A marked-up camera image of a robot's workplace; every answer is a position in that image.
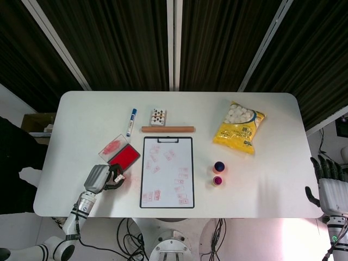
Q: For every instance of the purple stacking cup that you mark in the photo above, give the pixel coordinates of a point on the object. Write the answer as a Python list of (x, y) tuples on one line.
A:
[(219, 166)]

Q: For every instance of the black clipboard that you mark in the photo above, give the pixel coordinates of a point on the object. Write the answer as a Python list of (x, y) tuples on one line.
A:
[(168, 140)]

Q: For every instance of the wooden rolling pin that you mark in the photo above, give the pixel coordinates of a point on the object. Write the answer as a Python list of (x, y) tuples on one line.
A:
[(168, 129)]

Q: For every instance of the pink stacking cup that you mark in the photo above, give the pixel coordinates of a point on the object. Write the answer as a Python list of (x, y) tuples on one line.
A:
[(217, 180)]

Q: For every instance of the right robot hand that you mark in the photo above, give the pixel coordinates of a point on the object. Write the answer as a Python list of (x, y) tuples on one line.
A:
[(333, 194)]

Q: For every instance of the red ink pad clear lid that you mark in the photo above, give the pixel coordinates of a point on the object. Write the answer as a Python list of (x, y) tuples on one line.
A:
[(125, 156)]

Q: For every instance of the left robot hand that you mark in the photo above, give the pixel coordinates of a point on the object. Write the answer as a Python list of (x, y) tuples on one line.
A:
[(96, 178)]

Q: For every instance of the yellow marshmallow bag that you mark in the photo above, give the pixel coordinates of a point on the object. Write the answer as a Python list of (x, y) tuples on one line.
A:
[(236, 136)]

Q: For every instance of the white grey robot base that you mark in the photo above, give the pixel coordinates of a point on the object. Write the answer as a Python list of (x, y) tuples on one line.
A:
[(170, 242)]

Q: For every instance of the white frame post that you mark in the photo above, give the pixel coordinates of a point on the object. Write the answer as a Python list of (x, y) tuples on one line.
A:
[(174, 43), (57, 46), (265, 46)]

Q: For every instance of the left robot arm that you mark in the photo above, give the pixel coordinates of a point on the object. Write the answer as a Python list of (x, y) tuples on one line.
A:
[(83, 205)]

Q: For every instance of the person in black clothes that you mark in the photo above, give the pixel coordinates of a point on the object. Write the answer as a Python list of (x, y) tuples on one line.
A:
[(16, 152)]

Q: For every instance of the playing card deck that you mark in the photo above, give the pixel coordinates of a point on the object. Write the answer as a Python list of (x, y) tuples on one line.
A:
[(157, 117)]

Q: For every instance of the blue white marker pen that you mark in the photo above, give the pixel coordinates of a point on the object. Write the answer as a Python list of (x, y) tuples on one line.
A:
[(131, 122)]

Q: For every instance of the blue cap stamp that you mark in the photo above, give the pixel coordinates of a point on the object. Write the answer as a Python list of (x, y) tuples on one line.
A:
[(218, 171)]

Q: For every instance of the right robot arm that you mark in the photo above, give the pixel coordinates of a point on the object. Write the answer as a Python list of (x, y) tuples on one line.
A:
[(338, 229)]

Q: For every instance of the cardboard box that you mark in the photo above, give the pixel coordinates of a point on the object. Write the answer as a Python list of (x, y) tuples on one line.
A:
[(38, 119)]

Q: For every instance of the red and white stamp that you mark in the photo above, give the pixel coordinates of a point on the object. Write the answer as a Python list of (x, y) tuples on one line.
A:
[(118, 179)]

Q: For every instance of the white paper with red stamps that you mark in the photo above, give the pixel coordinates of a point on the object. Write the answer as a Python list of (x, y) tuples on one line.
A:
[(166, 179)]

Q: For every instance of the dark pleated curtain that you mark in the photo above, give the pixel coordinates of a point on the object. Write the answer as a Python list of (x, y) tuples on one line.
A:
[(122, 40)]

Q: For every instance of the magenta cap stamp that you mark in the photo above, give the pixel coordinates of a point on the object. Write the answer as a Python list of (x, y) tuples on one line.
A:
[(217, 185)]

